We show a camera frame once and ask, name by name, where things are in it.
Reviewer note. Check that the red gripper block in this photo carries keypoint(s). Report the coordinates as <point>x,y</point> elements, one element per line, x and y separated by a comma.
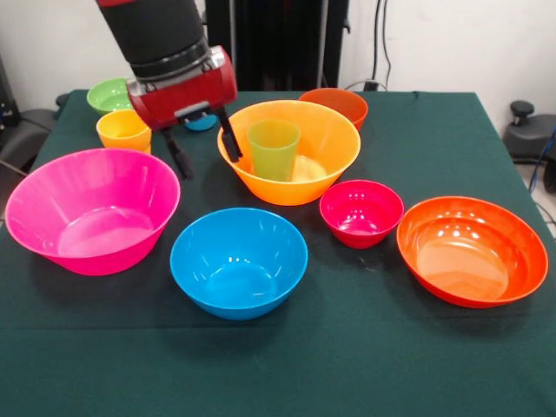
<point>187,91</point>

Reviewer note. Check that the green cup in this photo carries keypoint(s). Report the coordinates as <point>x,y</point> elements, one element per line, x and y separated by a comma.
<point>273,152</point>

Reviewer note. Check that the blue bowl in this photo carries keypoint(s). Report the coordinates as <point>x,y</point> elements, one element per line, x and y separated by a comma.
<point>239,260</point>

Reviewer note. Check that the large orange bowl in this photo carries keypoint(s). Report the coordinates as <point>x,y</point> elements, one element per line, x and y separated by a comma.
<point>330,143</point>

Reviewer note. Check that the large magenta bowl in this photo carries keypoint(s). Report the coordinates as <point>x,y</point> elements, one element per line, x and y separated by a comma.
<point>87,195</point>

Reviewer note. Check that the small red-orange bowl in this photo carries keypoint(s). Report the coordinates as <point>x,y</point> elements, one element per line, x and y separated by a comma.
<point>347,104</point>

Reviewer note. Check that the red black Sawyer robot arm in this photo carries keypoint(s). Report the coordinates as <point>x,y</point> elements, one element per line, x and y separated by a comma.
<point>156,30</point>

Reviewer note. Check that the blue cup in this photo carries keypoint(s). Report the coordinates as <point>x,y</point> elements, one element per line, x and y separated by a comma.
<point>200,125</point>

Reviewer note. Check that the yellow cup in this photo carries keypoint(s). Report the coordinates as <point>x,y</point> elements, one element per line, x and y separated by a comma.
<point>121,132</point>

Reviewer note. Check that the green bowl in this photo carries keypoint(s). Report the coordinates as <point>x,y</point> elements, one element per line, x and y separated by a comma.
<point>104,97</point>

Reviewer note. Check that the small crimson bowl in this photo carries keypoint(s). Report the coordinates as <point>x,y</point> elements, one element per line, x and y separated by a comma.
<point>360,213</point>

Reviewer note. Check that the dark green tablecloth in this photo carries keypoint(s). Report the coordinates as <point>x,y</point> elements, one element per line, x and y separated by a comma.
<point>347,347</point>

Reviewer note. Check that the wide red-orange bowl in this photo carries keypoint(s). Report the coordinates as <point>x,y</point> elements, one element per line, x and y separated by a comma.
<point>471,254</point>

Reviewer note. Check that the grey pedestal foot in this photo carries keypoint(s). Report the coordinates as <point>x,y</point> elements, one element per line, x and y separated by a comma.
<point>21,139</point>
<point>527,139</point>

